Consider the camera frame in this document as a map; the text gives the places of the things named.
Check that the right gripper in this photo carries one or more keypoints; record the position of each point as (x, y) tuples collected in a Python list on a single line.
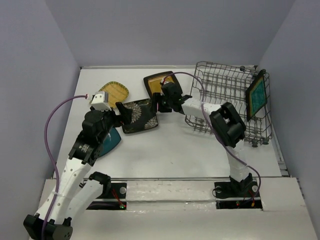
[(157, 97)]

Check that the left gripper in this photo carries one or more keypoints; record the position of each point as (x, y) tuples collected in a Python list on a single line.
[(125, 118)]

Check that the amber square plate black rim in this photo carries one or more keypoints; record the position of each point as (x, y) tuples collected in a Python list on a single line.
[(152, 82)]

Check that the black floral square plate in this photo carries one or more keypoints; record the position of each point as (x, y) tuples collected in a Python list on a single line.
[(142, 118)]

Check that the yellow green striped plate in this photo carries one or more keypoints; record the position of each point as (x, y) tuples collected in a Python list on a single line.
[(117, 92)]

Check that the dark teal blue plate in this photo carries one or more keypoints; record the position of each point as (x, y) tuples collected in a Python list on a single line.
[(112, 141)]

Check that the teal square plate black rim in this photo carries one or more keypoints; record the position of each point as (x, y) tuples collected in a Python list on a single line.
[(255, 95)]

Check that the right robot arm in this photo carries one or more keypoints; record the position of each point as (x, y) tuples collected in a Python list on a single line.
[(228, 128)]

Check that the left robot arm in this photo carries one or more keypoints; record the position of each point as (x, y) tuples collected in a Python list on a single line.
[(54, 220)]

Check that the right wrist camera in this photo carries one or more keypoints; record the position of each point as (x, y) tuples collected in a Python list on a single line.
[(163, 81)]

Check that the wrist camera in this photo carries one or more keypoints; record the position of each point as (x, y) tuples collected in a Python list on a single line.
[(99, 101), (163, 81)]

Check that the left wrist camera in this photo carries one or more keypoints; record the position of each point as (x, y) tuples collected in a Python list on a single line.
[(99, 101)]

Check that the grey wire dish rack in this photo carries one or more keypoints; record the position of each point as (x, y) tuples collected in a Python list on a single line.
[(221, 83)]

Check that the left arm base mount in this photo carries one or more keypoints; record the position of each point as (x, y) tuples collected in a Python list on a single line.
[(112, 198)]

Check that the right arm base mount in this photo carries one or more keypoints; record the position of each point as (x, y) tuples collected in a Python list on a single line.
[(231, 199)]

